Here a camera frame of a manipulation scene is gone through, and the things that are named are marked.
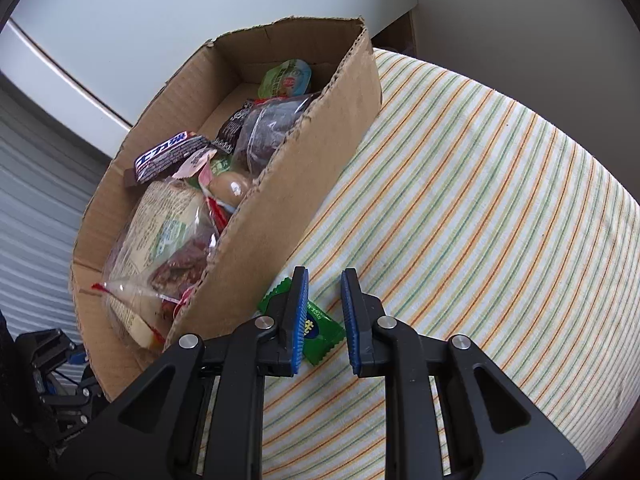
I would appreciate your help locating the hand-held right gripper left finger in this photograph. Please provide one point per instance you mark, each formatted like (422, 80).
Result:
(300, 320)

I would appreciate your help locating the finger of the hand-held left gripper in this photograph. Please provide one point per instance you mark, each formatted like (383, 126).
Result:
(55, 347)
(70, 405)

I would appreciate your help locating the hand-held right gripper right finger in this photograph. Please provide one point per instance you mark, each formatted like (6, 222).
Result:
(350, 320)

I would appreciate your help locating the green square snack packet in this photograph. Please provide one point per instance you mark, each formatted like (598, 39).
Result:
(320, 332)

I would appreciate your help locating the cardboard box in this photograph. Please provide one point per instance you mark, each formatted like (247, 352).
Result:
(320, 160)

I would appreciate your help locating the clear red-edged dark cake packet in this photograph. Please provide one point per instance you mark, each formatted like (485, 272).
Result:
(265, 130)

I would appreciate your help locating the brown blue chocolate bar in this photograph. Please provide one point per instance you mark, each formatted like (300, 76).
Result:
(162, 156)

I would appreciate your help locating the clear red-edged brown cake packet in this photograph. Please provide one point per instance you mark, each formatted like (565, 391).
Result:
(150, 300)

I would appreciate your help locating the grey ribbed panel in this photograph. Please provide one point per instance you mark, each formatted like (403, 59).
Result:
(40, 210)

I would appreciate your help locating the brown round snack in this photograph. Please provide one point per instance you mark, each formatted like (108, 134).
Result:
(230, 186)

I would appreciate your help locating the large clear printed snack packet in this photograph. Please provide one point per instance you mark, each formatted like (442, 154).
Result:
(150, 220)

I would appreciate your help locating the striped cloth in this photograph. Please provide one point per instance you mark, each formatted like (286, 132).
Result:
(475, 210)

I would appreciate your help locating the small green packet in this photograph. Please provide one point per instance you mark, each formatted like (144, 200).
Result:
(220, 165)

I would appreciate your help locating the pink snack packet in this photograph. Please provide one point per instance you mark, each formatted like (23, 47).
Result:
(196, 162)

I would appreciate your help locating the small black snack packet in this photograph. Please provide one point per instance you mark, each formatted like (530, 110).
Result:
(232, 127)

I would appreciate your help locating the green jelly cup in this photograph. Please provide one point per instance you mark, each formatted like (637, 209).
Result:
(287, 77)

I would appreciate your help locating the white cabinet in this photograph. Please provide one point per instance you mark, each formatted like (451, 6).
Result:
(150, 20)

